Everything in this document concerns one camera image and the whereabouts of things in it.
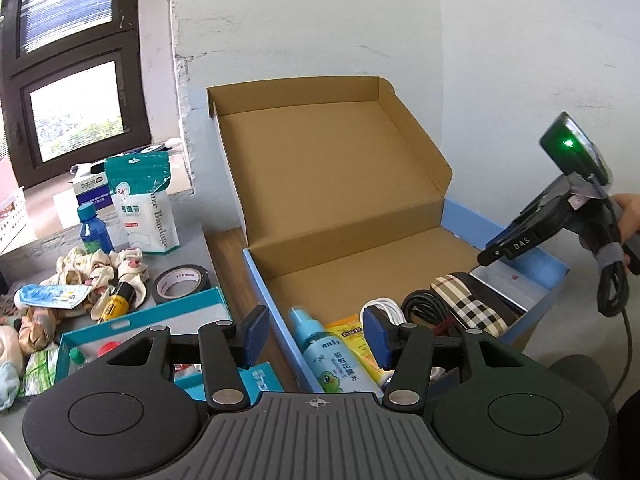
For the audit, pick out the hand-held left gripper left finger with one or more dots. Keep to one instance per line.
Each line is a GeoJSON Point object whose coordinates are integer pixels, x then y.
{"type": "Point", "coordinates": [256, 334]}

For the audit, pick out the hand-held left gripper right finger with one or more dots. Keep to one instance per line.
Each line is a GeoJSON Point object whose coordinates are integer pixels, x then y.
{"type": "Point", "coordinates": [376, 338]}

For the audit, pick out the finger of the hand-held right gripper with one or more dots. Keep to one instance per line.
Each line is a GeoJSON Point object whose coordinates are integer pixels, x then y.
{"type": "Point", "coordinates": [490, 255]}

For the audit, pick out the blue cardboard box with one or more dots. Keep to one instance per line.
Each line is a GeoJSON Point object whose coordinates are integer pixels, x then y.
{"type": "Point", "coordinates": [325, 180]}

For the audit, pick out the grey desktop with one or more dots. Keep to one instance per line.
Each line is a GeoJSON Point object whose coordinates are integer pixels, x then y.
{"type": "Point", "coordinates": [192, 246]}

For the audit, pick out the person's right hand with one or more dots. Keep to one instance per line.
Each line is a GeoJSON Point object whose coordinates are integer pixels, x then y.
{"type": "Point", "coordinates": [629, 212]}

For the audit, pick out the yellow packet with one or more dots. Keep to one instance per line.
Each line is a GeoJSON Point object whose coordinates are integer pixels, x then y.
{"type": "Point", "coordinates": [352, 337]}

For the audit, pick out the white flat case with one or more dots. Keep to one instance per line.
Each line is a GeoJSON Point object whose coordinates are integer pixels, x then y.
{"type": "Point", "coordinates": [510, 282]}

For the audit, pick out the small blue carton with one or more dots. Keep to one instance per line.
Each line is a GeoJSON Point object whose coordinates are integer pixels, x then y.
{"type": "Point", "coordinates": [262, 382]}

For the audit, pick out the plaid fabric case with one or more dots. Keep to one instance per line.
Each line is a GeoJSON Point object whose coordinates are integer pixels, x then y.
{"type": "Point", "coordinates": [470, 305]}

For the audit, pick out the blue spray bottle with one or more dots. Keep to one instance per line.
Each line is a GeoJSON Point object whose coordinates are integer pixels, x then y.
{"type": "Point", "coordinates": [320, 355]}

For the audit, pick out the teal open box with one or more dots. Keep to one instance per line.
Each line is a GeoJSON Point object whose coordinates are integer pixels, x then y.
{"type": "Point", "coordinates": [165, 312]}

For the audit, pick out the black tape roll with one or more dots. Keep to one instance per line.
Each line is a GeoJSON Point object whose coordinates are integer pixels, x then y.
{"type": "Point", "coordinates": [172, 285]}

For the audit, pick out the red round cap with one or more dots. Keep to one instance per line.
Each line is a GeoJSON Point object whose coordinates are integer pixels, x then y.
{"type": "Point", "coordinates": [107, 348]}

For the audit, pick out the gauze bandage packet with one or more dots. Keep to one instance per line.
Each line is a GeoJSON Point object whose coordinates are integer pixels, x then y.
{"type": "Point", "coordinates": [142, 205]}

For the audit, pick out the cream patterned cloth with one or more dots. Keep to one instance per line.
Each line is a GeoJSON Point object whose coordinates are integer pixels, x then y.
{"type": "Point", "coordinates": [95, 267]}

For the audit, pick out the green capped small bottle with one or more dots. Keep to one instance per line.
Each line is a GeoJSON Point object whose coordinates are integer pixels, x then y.
{"type": "Point", "coordinates": [77, 357]}

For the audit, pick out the small blue bottle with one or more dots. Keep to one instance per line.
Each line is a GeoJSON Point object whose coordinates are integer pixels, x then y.
{"type": "Point", "coordinates": [95, 232]}

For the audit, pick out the light blue sachet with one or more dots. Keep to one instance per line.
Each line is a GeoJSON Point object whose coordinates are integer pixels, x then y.
{"type": "Point", "coordinates": [47, 296]}

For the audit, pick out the green wipes packet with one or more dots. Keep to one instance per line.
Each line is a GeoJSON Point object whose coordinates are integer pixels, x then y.
{"type": "Point", "coordinates": [40, 372]}

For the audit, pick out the blue glove box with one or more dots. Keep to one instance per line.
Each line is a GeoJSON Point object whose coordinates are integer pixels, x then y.
{"type": "Point", "coordinates": [89, 189]}

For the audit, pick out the white carton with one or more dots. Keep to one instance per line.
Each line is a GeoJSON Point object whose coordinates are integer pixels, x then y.
{"type": "Point", "coordinates": [66, 210]}

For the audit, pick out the beige plush toy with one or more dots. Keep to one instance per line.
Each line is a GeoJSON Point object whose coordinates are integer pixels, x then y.
{"type": "Point", "coordinates": [25, 332]}

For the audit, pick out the light blue cloth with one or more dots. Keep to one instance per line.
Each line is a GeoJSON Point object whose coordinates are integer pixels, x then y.
{"type": "Point", "coordinates": [7, 385]}

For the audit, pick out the white plastic basket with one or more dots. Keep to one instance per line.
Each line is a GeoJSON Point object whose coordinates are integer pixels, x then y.
{"type": "Point", "coordinates": [10, 220]}

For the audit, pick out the dark framed window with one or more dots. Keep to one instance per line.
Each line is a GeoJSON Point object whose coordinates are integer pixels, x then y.
{"type": "Point", "coordinates": [65, 60]}

